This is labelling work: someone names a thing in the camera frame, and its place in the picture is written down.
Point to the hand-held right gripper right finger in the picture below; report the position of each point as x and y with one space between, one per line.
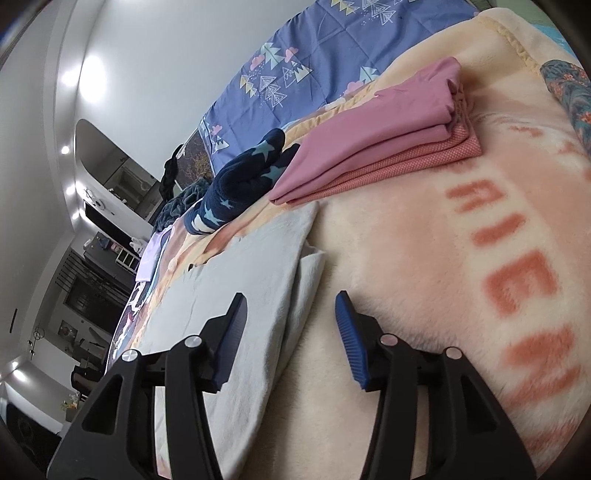
351 341

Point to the teal fuzzy cloth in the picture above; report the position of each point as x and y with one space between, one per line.
178 205

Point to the light grey t-shirt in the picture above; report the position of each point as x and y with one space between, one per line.
240 263

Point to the dark floral pillow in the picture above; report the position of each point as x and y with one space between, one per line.
198 159

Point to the pink folded garment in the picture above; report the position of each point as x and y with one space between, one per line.
369 124

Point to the dark cabinet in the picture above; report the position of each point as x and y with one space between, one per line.
97 277

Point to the navy star-print fleece garment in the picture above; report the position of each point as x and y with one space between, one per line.
240 184

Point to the lilac cloth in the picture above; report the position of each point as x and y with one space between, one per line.
152 254

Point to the black braided object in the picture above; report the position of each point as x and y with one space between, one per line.
170 175

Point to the green pillow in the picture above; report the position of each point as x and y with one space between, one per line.
517 7

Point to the coral dotted folded garment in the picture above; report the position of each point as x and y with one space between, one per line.
415 159

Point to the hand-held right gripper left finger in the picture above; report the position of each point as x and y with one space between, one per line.
228 341

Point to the teal floral patterned cloth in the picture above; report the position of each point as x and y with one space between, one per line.
568 92

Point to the cartoon printed bed sheet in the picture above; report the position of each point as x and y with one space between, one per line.
127 318

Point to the peach printed fleece blanket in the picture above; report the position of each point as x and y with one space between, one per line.
415 277

